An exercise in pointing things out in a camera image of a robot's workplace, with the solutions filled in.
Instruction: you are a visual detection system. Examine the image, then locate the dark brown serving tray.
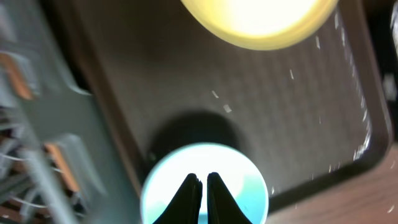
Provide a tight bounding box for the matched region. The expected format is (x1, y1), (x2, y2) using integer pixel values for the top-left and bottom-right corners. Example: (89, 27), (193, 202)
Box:
(39, 1), (393, 212)

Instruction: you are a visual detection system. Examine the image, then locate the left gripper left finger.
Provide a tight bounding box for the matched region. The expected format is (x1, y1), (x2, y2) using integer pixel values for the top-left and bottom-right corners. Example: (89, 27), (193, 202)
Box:
(154, 173), (203, 224)

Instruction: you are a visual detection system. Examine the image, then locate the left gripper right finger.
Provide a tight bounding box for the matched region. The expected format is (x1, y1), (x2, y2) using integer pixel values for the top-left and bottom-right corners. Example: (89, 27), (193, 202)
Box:
(207, 172), (251, 224)

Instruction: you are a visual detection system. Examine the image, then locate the grey plastic dish rack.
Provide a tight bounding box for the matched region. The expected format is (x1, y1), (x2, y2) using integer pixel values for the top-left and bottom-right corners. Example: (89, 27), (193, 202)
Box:
(1, 1), (141, 223)

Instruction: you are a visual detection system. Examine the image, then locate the light blue bowl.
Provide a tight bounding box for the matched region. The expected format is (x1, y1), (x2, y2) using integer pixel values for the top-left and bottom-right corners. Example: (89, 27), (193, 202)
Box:
(140, 142), (269, 224)

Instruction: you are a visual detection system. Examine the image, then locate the wooden chopstick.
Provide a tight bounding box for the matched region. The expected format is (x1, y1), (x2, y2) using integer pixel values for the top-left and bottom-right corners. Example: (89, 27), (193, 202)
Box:
(44, 143), (80, 192)
(1, 53), (34, 100)

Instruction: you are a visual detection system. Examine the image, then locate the yellow round plate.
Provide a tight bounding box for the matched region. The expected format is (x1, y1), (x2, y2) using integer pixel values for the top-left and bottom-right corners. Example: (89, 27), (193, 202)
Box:
(182, 0), (338, 50)

